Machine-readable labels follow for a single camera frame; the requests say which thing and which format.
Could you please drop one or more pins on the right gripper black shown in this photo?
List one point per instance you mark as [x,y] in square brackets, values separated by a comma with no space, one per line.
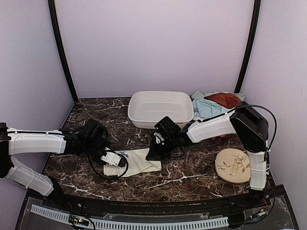
[155,155]

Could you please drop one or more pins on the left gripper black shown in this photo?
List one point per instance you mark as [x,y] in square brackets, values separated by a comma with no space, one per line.
[105,141]

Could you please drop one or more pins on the white embroidered towel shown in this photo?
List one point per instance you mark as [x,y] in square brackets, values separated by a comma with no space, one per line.
[137,164]

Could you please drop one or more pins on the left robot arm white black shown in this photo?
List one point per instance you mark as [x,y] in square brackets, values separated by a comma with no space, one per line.
[89,138]

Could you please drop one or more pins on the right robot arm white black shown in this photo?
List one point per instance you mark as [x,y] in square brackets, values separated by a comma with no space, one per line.
[244,121]

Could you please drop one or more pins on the white plastic basin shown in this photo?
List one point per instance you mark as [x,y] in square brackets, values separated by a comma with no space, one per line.
[146,108]

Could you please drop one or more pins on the light blue towel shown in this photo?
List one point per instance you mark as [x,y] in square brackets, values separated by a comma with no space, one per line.
[204,109]

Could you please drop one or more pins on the pink towel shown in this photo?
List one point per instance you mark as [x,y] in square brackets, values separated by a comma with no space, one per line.
[221,136]

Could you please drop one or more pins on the round floral wooden plate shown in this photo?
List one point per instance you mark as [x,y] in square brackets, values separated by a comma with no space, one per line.
[233,165]

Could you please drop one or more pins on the dark red towel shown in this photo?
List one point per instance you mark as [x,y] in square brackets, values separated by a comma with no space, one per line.
[226,100]

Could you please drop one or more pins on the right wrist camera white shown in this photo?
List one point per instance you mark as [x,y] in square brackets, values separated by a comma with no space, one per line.
[159,139]

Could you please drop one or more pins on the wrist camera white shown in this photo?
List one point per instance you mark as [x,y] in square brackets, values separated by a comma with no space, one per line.
[114,159]
[159,139]

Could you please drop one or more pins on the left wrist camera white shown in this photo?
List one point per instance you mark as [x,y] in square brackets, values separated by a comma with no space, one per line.
[114,159]

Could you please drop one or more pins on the white slotted cable duct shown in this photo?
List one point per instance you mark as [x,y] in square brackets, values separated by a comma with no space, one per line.
[129,222]

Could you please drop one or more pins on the black front rail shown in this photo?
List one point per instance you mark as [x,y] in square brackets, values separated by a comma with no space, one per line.
[96,207]

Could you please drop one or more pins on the left black frame post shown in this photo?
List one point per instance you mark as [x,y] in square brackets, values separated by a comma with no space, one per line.
[60,48]

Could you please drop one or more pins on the black frame post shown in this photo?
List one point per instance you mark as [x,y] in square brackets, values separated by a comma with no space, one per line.
[60,48]
[249,45]

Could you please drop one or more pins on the right black frame post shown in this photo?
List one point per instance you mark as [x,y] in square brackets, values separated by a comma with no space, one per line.
[249,45]

